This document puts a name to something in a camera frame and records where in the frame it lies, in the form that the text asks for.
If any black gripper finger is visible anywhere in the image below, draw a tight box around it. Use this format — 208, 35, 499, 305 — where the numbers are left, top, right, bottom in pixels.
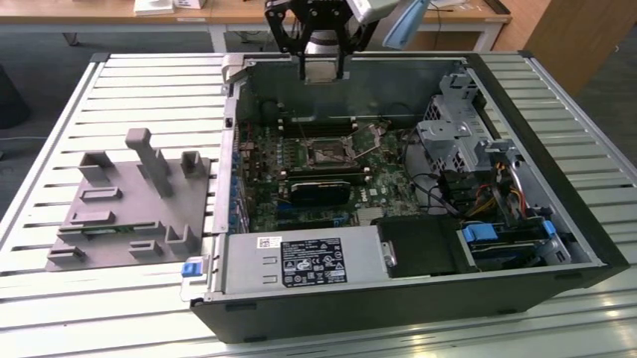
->
263, 4, 311, 81
338, 19, 375, 81

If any silver CPU chip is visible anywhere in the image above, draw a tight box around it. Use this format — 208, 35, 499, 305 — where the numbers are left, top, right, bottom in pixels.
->
303, 55, 346, 86

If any CPU socket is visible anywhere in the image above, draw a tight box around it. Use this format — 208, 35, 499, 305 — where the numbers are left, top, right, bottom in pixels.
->
306, 137, 358, 169

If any socket locking lever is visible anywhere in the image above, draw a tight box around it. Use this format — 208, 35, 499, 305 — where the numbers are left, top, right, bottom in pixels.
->
350, 144, 385, 162

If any silver metal drive cage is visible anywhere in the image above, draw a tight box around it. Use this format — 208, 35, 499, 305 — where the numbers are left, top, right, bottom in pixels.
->
415, 72, 499, 177

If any wooden desk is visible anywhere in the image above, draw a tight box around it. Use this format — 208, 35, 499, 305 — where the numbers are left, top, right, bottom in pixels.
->
0, 0, 514, 54

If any green motherboard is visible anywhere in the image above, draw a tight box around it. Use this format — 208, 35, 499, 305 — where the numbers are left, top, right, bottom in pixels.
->
232, 121, 427, 231

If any black graphics card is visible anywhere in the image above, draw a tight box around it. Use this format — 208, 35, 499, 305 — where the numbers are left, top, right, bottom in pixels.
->
288, 180, 350, 205

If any wooden cabinet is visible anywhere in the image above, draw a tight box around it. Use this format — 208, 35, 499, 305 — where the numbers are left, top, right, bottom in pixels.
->
521, 0, 637, 97

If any grey plastic parts rack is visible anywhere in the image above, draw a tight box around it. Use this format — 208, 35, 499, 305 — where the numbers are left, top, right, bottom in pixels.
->
43, 128, 216, 272

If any black plastic air shroud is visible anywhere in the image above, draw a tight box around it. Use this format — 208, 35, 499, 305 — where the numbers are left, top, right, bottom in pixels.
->
373, 215, 470, 279

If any hard disk in blue carrier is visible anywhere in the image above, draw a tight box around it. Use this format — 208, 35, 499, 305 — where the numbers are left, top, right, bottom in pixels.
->
459, 219, 499, 246

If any silver power supply unit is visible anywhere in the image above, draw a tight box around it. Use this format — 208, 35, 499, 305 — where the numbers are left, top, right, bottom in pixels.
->
216, 225, 393, 294

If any blue case latch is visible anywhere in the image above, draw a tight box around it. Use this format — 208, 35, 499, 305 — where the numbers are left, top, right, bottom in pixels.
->
182, 260, 206, 279

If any black open PC case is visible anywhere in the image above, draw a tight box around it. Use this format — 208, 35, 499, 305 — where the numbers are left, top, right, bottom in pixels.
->
188, 51, 629, 345

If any black wire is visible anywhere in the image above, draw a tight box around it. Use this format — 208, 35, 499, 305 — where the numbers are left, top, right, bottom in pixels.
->
410, 172, 465, 216

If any yellow and red wire bundle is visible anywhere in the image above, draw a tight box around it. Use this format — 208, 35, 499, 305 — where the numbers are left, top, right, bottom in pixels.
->
466, 163, 530, 218

